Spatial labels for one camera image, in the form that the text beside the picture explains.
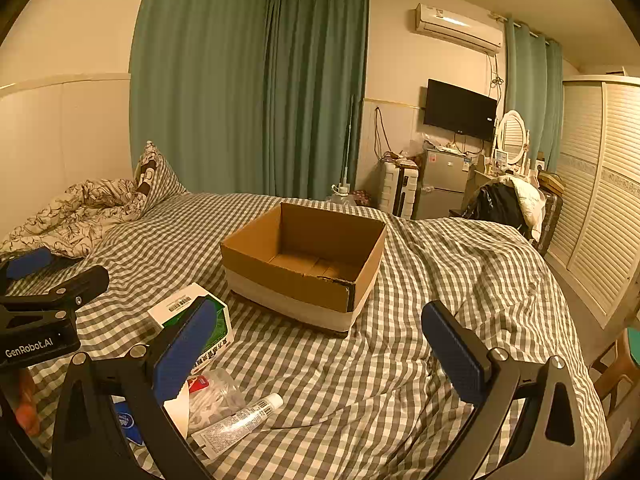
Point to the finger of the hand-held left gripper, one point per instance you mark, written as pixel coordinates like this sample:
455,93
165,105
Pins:
30,262
82,282

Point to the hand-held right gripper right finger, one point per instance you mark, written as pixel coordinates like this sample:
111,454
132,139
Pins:
452,355

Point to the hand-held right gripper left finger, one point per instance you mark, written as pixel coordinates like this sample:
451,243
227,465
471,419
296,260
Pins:
185,350

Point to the small red packet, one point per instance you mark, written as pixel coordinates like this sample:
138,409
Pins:
199,383

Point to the green and white medicine box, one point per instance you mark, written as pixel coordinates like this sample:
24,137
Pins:
175,302

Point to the white ointment tube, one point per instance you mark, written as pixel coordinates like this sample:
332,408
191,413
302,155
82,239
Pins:
235,422

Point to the blue and white packet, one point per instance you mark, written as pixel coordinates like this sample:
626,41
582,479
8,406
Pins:
127,420

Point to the cardboard box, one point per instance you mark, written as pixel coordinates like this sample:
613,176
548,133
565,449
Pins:
300,285

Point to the person's left hand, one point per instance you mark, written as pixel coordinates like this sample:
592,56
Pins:
27,407

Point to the white paper card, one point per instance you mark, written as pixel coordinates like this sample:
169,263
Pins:
176,412

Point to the floral quilt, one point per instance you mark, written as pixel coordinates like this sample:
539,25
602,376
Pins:
75,210

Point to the grey checked blanket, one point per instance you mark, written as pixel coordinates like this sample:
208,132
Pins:
375,385

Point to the checked pillow with brown print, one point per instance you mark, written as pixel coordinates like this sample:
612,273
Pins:
160,180

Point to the dark suitcase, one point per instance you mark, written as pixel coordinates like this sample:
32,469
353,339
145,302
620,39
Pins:
549,220

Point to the small grey fridge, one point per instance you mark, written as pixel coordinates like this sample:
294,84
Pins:
442,185

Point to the vanity table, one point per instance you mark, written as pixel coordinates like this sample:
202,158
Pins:
481,185

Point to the white jacket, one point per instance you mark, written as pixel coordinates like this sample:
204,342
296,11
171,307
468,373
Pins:
530,200

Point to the white suitcase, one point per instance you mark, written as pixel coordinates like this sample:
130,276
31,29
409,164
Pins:
397,190

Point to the green topped stool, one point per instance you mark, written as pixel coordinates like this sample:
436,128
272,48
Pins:
627,355

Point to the red patterned bag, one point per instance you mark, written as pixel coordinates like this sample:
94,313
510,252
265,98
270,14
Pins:
362,198

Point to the clear water jug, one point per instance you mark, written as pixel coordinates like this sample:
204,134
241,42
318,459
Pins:
341,197

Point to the woven basket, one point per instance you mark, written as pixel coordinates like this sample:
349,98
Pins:
551,182

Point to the clutter on suitcase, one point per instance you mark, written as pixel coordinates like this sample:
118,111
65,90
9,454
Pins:
400,159

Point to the white louvred wardrobe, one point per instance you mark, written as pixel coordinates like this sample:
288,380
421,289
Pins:
600,185

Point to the green curtain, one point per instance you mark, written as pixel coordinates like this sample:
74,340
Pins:
200,85
320,95
535,95

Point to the white oval vanity mirror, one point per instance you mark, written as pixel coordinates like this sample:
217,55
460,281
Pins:
513,132

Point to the white pole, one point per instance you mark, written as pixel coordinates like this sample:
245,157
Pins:
348,140

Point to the white air conditioner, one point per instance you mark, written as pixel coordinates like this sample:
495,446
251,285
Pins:
457,27

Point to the small white picture frame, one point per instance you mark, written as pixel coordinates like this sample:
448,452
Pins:
501,157

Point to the black wall television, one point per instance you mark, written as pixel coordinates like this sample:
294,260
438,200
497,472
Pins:
460,110

